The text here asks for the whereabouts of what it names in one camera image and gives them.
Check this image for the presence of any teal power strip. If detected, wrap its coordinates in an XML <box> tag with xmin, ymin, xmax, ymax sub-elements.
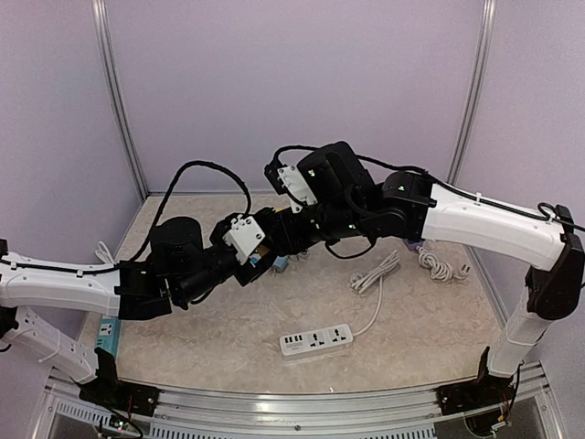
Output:
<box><xmin>95</xmin><ymin>316</ymin><xmax>122</xmax><ymax>358</ymax></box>

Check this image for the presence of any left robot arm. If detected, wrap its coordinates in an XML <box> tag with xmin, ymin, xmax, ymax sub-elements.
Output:
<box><xmin>1</xmin><ymin>208</ymin><xmax>279</xmax><ymax>409</ymax></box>

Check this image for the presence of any white power strip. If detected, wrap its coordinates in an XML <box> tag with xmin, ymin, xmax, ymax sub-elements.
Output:
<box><xmin>279</xmin><ymin>324</ymin><xmax>354</xmax><ymax>359</ymax></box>

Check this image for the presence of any purple power strip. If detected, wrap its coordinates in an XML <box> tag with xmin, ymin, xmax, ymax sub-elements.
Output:
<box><xmin>403</xmin><ymin>240</ymin><xmax>424</xmax><ymax>252</ymax></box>

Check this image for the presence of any yellow cube socket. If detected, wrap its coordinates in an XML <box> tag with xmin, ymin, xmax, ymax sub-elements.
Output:
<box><xmin>252</xmin><ymin>245</ymin><xmax>271</xmax><ymax>259</ymax></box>

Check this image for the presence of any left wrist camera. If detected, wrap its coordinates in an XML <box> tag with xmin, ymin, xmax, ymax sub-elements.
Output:
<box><xmin>212</xmin><ymin>213</ymin><xmax>266</xmax><ymax>265</ymax></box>

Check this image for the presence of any light blue charger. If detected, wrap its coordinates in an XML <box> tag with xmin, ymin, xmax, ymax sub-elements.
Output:
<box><xmin>271</xmin><ymin>256</ymin><xmax>289</xmax><ymax>274</ymax></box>

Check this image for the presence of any white power cord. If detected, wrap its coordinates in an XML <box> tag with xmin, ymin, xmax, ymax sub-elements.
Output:
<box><xmin>349</xmin><ymin>249</ymin><xmax>402</xmax><ymax>337</ymax></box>

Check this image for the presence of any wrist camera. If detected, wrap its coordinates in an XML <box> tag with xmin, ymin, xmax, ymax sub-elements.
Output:
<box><xmin>264</xmin><ymin>163</ymin><xmax>317</xmax><ymax>214</ymax></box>
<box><xmin>212</xmin><ymin>213</ymin><xmax>266</xmax><ymax>265</ymax></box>

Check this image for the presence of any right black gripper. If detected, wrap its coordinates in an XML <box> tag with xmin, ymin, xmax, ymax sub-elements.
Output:
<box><xmin>267</xmin><ymin>198</ymin><xmax>368</xmax><ymax>254</ymax></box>

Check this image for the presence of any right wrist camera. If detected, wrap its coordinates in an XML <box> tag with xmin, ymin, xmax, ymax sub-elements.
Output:
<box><xmin>264</xmin><ymin>163</ymin><xmax>317</xmax><ymax>214</ymax></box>

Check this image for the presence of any purple strip white cord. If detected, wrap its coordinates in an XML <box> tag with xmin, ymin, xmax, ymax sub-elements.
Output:
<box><xmin>416</xmin><ymin>244</ymin><xmax>472</xmax><ymax>284</ymax></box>

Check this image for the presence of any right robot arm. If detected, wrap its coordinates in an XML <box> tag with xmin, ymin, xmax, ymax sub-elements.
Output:
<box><xmin>264</xmin><ymin>141</ymin><xmax>584</xmax><ymax>415</ymax></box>

